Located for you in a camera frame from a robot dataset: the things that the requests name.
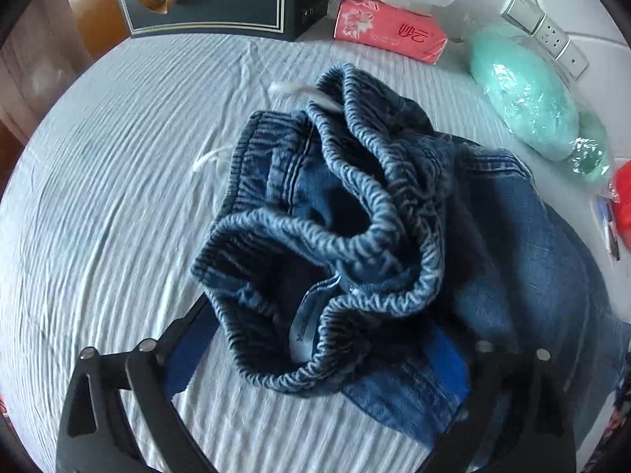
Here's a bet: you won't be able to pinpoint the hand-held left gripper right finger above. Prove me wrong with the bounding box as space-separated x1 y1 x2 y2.
428 328 577 473

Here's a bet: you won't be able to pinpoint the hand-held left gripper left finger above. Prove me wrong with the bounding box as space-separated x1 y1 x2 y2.
56 292 221 473

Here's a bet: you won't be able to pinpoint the blue denim pants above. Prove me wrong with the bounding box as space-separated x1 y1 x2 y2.
191 62 631 473

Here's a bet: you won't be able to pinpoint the white ribbed bed sheet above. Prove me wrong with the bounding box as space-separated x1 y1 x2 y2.
0 0 631 473

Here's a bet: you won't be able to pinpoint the pens in plastic sleeve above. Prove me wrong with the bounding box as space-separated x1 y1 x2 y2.
596 194 622 262

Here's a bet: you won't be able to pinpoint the red object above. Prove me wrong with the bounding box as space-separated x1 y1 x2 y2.
610 160 631 250

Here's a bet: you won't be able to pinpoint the green item in plastic bag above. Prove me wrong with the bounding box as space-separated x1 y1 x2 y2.
467 26 612 175

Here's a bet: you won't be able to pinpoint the pink tissue pack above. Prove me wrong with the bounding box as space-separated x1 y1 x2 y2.
324 0 460 65

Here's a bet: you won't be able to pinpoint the wooden headboard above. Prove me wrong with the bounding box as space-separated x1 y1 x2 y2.
0 0 131 158

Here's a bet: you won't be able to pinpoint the white wall switch socket panel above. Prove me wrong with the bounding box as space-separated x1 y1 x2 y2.
500 0 590 80

